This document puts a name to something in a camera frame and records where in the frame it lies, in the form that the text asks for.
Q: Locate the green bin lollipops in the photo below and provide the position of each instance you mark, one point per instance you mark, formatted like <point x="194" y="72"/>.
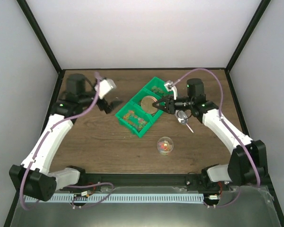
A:
<point x="138" y="97"/>

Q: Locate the black aluminium frame rail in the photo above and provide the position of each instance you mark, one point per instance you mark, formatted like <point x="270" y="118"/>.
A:
<point x="119" y="180"/>

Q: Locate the green bin popsicle candies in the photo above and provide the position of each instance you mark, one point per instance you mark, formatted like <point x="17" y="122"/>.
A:
<point x="155" y="81"/>

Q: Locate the gold jar lid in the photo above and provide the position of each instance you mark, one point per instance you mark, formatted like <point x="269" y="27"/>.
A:
<point x="146" y="104"/>

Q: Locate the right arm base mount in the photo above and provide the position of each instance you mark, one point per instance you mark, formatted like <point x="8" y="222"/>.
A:
<point x="201" y="182"/>

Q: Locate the clear plastic jar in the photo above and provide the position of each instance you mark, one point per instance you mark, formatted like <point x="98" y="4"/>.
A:
<point x="165" y="145"/>

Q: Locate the pile of star gummies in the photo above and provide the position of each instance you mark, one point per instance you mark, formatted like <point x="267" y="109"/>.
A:
<point x="134" y="120"/>

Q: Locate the light blue cable duct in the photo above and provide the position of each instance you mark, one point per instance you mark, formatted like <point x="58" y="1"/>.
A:
<point x="126" y="198"/>

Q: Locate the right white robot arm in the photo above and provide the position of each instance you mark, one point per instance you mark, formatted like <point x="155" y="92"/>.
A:
<point x="248" y="161"/>

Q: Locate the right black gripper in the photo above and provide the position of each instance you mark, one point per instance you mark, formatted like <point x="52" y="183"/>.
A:
<point x="171" y="108"/>

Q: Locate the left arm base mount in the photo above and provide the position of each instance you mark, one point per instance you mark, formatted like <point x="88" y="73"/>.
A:
<point x="88" y="180"/>

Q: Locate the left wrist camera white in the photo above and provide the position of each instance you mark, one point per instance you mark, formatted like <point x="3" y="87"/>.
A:
<point x="104" y="87"/>

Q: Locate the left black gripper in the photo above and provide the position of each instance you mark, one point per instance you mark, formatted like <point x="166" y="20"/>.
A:
<point x="112" y="105"/>

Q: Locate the pile of popsicle candies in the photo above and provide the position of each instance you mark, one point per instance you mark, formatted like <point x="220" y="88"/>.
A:
<point x="158" y="91"/>

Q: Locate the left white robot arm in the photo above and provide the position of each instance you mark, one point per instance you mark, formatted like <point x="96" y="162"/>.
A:
<point x="33" y="177"/>

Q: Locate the green bin star gummies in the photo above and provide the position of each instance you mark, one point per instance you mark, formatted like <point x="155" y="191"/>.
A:
<point x="131" y="106"/>

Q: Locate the metal scoop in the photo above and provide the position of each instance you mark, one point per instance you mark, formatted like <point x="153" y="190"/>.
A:
<point x="183" y="119"/>

